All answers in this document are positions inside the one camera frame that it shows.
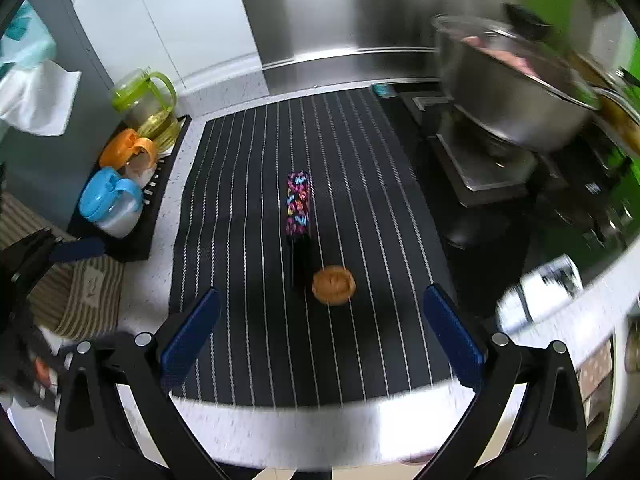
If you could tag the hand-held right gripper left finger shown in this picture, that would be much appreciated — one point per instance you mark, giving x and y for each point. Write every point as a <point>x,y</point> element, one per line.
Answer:
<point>192,340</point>

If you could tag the black plastic tray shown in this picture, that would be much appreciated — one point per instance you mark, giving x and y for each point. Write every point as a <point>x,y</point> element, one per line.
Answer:
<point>150,210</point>

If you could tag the small teal box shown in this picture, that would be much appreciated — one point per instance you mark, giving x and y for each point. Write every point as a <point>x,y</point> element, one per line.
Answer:
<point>383,90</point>

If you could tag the glass pot lid black knob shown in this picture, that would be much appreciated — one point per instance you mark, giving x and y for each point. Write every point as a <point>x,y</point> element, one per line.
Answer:
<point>515,52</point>

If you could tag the colourful patterned black tube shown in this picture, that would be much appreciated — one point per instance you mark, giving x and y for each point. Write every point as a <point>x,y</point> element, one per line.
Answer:
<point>298,205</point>

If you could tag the white tissue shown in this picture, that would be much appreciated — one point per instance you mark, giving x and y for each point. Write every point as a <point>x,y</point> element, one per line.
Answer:
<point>40,100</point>

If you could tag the orange lid plastic jar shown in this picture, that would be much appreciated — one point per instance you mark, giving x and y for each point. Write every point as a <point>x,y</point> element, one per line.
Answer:
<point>127,152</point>

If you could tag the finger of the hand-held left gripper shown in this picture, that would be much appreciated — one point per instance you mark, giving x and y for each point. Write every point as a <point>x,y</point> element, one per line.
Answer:
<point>80,250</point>

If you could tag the brown dotted cloth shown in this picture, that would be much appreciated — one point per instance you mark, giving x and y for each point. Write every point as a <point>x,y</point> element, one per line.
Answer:
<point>595,370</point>

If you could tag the brown walnut shell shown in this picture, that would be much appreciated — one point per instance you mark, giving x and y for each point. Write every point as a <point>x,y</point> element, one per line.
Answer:
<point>333,285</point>

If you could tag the brown striped cloth basket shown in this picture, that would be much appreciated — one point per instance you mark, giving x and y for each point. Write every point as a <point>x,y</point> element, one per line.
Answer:
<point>85,290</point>

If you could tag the green lid glass oil jug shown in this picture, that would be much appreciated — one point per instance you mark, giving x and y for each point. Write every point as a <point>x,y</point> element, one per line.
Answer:
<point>145,105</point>

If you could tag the frying pan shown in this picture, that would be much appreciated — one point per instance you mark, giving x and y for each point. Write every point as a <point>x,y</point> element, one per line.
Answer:
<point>620,120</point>

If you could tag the black striped mat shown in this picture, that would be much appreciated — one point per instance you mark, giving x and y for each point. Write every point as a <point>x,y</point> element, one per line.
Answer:
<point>375,210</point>

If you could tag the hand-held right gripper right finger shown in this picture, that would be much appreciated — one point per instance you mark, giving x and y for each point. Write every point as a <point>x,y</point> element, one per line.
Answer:
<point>457,340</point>

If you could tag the black and white packet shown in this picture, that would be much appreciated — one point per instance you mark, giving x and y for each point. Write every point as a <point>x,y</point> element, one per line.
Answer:
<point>542,292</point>

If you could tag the teal bow tissue pack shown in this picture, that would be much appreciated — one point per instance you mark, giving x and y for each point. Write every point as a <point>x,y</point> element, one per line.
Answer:
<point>25,35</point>

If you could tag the stainless steel pot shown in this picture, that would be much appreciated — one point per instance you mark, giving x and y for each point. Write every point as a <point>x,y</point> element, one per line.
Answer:
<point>520,105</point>

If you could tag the black gas stove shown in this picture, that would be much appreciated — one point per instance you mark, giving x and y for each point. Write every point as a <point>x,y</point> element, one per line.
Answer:
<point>500,220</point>

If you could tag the blue lid plastic jar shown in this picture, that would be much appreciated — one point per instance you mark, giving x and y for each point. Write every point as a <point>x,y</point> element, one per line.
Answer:
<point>110,205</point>

